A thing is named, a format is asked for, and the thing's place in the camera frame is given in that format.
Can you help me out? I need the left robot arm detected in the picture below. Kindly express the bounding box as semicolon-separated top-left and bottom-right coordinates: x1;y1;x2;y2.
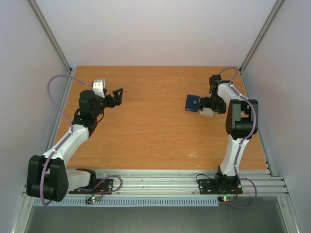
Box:
26;88;123;206

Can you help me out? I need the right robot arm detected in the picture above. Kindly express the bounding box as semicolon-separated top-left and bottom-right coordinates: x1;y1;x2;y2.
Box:
199;74;259;194

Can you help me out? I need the dark blue wallet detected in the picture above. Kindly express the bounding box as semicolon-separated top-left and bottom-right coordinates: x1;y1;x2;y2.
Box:
185;94;200;112

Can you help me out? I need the right circuit board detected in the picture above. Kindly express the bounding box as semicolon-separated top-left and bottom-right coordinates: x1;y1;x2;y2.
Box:
218;196;236;202

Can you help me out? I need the circuit board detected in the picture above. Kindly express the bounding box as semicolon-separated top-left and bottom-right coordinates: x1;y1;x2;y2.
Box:
218;196;236;202
85;197;101;204

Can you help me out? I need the left circuit board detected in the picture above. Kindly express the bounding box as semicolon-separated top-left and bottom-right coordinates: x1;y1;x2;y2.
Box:
85;197;101;204

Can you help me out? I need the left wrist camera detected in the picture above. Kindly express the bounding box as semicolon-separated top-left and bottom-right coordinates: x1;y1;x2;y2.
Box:
92;79;106;98

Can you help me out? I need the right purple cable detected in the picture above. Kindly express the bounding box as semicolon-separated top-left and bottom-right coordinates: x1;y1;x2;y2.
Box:
217;67;259;209

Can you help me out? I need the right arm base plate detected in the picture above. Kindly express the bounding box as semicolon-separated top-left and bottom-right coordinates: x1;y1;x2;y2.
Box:
197;179;243;195

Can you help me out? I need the aluminium rail base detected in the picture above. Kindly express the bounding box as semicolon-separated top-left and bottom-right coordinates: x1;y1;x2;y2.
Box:
24;168;290;197

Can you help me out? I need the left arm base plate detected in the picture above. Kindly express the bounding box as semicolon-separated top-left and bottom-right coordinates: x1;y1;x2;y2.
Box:
69;178;114;195

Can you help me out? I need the grey slotted cable duct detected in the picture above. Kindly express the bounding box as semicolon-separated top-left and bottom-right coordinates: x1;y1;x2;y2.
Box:
49;196;219;207

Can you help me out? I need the right aluminium frame post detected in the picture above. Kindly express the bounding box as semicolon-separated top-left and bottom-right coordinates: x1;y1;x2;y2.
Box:
239;0;285;74

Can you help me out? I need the aluminium frame post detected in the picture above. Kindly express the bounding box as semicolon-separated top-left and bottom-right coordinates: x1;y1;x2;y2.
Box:
28;0;72;74
239;0;285;74

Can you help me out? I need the left aluminium frame post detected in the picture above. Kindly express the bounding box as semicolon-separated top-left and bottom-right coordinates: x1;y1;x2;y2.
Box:
28;0;72;74

